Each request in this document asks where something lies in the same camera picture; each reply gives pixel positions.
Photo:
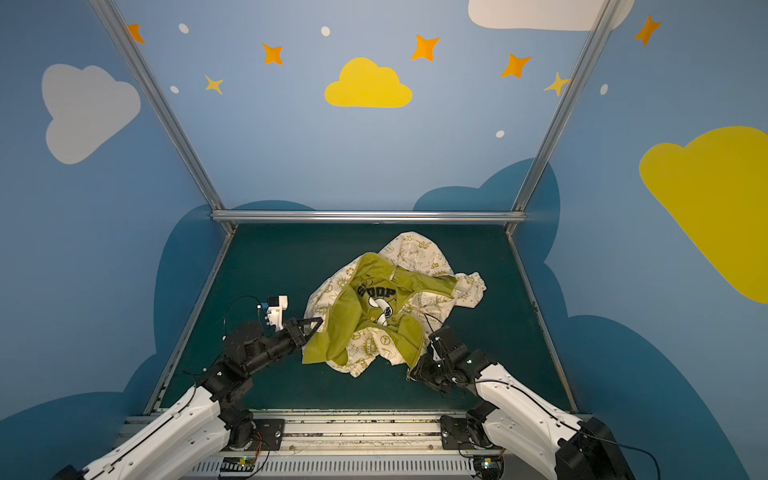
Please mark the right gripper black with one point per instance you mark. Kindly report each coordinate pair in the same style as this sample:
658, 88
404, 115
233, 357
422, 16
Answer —
435, 344

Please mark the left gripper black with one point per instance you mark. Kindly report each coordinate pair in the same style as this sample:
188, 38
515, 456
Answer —
294, 335

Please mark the green and cream printed jacket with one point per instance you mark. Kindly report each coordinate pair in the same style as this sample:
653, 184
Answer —
385, 304

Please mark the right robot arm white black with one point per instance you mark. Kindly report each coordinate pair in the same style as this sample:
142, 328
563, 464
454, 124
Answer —
512, 418

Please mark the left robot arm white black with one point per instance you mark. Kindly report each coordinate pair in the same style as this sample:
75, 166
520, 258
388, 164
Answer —
209, 417

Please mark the right small circuit board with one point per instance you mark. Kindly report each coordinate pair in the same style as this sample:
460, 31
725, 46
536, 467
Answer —
487, 468

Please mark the small circuit board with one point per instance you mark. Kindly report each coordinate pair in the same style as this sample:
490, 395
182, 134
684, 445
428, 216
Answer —
487, 468
236, 467

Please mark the left small circuit board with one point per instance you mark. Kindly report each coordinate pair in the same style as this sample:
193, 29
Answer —
236, 467

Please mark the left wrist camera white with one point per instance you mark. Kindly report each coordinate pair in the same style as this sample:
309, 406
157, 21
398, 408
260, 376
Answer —
273, 310

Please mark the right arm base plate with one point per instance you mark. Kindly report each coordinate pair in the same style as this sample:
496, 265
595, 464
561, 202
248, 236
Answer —
461, 433

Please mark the front aluminium mounting rail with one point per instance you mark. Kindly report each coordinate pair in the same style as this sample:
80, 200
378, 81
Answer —
374, 434

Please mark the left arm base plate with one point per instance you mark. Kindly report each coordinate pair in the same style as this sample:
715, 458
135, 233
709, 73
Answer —
265, 434

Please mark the left side table rail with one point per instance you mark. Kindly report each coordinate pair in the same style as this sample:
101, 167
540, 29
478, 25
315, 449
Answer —
160, 388

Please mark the table rail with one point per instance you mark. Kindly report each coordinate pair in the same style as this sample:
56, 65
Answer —
160, 388
541, 321

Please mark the right side table rail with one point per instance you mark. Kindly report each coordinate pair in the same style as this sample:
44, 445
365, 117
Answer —
541, 321

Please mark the rear aluminium frame bar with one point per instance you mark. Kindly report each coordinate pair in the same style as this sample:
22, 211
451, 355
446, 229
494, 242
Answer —
365, 217

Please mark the left aluminium frame post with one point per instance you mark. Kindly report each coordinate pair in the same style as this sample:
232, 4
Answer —
113, 21

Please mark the aluminium frame post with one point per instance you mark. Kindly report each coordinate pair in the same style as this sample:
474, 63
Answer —
581, 73
113, 21

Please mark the right aluminium frame post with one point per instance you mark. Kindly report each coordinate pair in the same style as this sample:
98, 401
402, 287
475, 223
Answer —
581, 73

